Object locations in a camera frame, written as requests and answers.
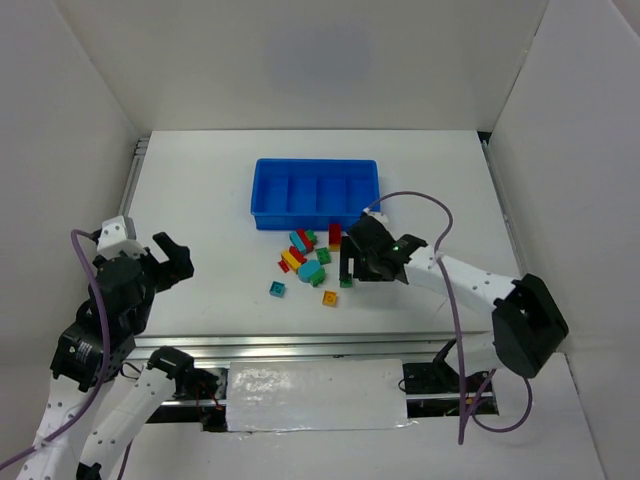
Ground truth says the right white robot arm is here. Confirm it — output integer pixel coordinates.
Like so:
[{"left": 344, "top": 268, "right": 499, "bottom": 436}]
[{"left": 340, "top": 214, "right": 569, "bottom": 380}]

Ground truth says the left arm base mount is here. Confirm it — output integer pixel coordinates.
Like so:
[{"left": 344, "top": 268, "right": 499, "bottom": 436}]
[{"left": 146, "top": 368, "right": 228, "bottom": 433}]

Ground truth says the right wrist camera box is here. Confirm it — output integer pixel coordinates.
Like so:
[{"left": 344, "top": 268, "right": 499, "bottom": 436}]
[{"left": 362, "top": 207, "right": 389, "bottom": 225}]

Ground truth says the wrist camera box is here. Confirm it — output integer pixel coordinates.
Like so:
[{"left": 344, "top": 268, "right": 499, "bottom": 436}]
[
  {"left": 362, "top": 207, "right": 389, "bottom": 225},
  {"left": 97, "top": 215, "right": 141, "bottom": 260}
]

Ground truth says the blue divided plastic bin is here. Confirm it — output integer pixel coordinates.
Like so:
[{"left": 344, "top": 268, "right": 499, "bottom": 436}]
[{"left": 250, "top": 158, "right": 380, "bottom": 231}]

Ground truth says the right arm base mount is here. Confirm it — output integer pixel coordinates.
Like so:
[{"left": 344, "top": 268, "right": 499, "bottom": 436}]
[{"left": 399, "top": 349, "right": 501, "bottom": 416}]

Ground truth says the green square lego brick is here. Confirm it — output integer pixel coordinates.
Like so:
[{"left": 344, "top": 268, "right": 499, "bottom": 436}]
[{"left": 315, "top": 248, "right": 331, "bottom": 265}]

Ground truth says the green lego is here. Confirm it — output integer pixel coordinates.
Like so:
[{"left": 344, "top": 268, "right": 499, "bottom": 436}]
[{"left": 304, "top": 230, "right": 317, "bottom": 246}]

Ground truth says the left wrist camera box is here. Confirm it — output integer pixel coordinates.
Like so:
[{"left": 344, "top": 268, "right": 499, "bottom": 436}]
[{"left": 97, "top": 215, "right": 141, "bottom": 260}]

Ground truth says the red tall lego brick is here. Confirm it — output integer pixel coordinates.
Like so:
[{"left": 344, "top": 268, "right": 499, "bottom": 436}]
[{"left": 328, "top": 223, "right": 342, "bottom": 245}]

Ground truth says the red yellow lego cluster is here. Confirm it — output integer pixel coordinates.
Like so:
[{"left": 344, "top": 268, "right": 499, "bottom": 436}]
[{"left": 278, "top": 246, "right": 307, "bottom": 273}]

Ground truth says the small orange lego brick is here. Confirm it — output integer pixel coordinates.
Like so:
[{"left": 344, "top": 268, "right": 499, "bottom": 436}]
[{"left": 322, "top": 290, "right": 338, "bottom": 307}]

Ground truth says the teal rounded lego brick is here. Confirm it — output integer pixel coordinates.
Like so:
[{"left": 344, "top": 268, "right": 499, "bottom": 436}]
[{"left": 297, "top": 259, "right": 325, "bottom": 283}]

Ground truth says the teal long lego brick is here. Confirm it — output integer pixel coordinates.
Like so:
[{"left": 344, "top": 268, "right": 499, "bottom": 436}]
[{"left": 289, "top": 231, "right": 312, "bottom": 254}]

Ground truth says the aluminium front rail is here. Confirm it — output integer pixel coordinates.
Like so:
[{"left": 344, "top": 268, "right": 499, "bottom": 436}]
[{"left": 129, "top": 332, "right": 453, "bottom": 366}]

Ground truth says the small teal lego brick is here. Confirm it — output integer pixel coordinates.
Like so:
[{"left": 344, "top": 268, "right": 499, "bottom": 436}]
[{"left": 269, "top": 281, "right": 286, "bottom": 298}]

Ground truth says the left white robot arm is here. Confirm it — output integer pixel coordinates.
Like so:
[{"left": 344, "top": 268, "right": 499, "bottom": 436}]
[{"left": 1, "top": 227, "right": 194, "bottom": 479}]

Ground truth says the white foil covered panel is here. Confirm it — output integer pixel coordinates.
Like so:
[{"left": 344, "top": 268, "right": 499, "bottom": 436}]
[{"left": 226, "top": 359, "right": 409, "bottom": 432}]

